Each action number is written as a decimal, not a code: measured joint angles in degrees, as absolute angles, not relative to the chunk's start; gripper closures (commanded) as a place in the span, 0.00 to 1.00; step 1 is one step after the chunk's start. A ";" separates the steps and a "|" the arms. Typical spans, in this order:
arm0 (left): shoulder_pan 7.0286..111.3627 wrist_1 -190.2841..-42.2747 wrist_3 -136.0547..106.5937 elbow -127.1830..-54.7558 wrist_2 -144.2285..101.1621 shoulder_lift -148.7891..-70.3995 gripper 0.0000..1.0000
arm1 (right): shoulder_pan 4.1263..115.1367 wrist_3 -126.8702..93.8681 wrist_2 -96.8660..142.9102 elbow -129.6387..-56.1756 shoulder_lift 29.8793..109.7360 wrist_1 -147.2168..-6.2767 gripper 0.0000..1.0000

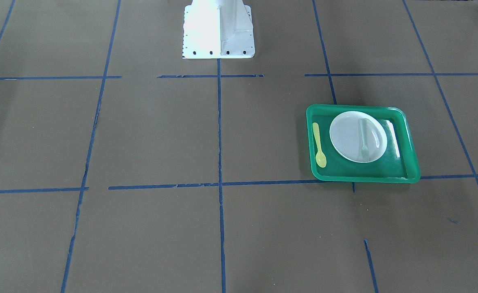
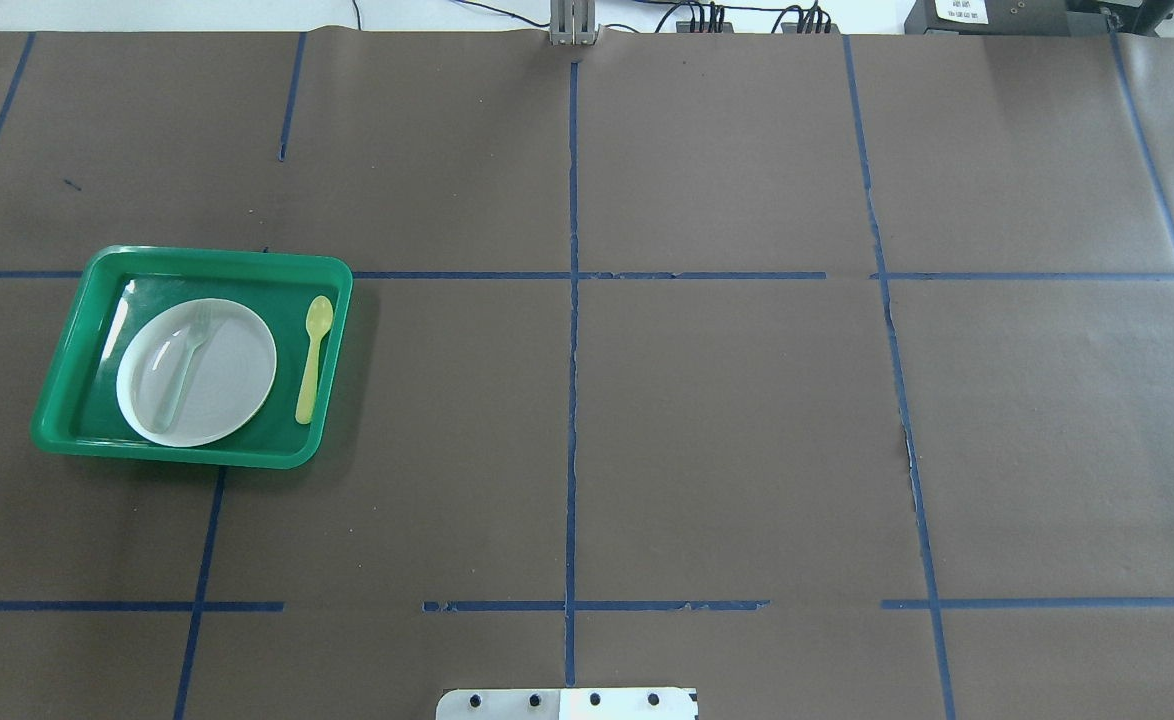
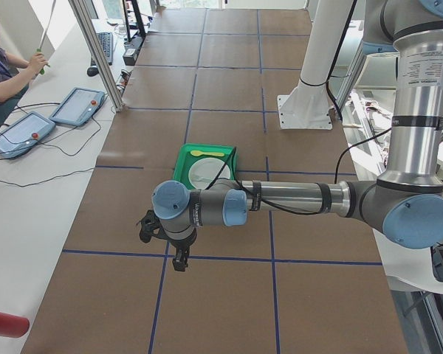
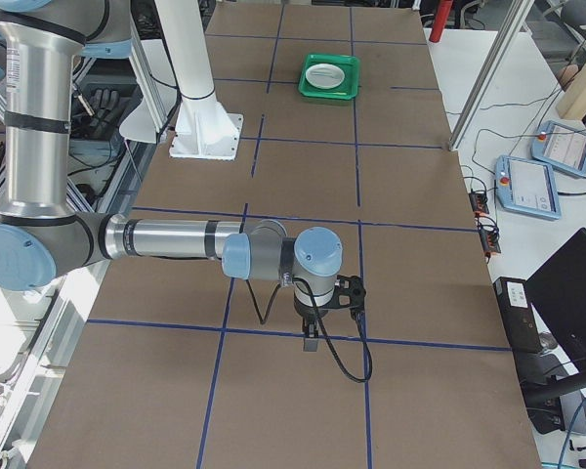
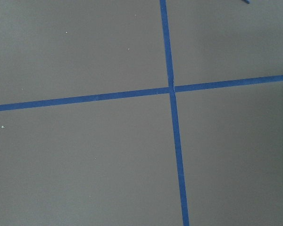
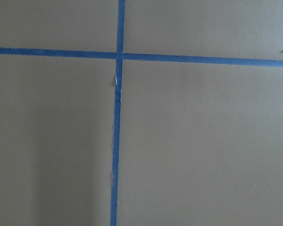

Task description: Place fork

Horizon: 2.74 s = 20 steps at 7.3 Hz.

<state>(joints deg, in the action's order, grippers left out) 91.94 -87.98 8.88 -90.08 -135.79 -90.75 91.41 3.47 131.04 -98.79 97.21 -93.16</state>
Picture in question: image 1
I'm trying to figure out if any pale green plastic fork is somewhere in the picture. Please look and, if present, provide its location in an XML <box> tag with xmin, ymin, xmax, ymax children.
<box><xmin>359</xmin><ymin>118</ymin><xmax>369</xmax><ymax>162</ymax></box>

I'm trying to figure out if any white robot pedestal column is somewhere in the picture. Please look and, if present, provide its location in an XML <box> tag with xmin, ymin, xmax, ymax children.
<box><xmin>182</xmin><ymin>0</ymin><xmax>256</xmax><ymax>59</ymax></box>

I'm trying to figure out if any green plastic tray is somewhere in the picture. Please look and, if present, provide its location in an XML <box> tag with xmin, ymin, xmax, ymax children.
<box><xmin>306</xmin><ymin>104</ymin><xmax>420</xmax><ymax>183</ymax></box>

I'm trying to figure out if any yellow plastic spoon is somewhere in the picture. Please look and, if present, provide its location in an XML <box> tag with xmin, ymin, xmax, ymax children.
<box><xmin>312</xmin><ymin>122</ymin><xmax>327</xmax><ymax>168</ymax></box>

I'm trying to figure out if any white round plate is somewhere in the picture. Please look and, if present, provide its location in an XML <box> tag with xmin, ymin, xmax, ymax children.
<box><xmin>329</xmin><ymin>111</ymin><xmax>388</xmax><ymax>163</ymax></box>

